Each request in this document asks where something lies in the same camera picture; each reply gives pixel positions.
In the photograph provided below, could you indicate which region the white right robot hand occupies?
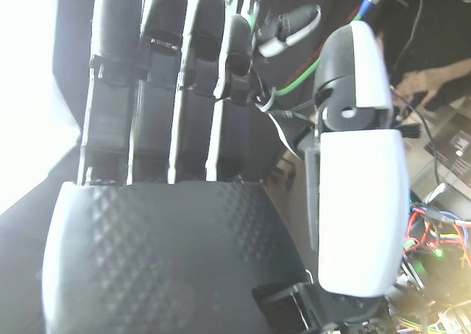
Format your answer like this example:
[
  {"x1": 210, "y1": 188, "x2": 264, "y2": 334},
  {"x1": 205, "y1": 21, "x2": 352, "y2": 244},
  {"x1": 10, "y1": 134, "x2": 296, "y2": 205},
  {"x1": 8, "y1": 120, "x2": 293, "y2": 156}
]
[{"x1": 40, "y1": 0, "x2": 411, "y2": 334}]

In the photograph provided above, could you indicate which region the green cable with blue connector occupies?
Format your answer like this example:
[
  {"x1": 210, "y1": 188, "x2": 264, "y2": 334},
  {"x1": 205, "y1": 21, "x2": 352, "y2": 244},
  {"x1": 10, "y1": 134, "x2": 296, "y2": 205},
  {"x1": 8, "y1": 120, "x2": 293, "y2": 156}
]
[{"x1": 274, "y1": 0, "x2": 387, "y2": 98}]

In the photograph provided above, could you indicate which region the colourful wire bundle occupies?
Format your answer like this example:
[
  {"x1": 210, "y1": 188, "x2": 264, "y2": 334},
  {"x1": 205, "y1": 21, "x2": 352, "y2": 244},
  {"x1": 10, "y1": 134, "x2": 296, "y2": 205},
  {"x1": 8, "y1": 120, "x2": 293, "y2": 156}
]
[{"x1": 399, "y1": 197, "x2": 471, "y2": 334}]

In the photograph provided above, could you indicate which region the black box with white label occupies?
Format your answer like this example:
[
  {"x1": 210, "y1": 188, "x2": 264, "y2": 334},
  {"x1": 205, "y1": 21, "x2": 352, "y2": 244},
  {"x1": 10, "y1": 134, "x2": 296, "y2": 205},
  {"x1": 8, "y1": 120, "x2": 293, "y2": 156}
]
[{"x1": 422, "y1": 98, "x2": 471, "y2": 188}]

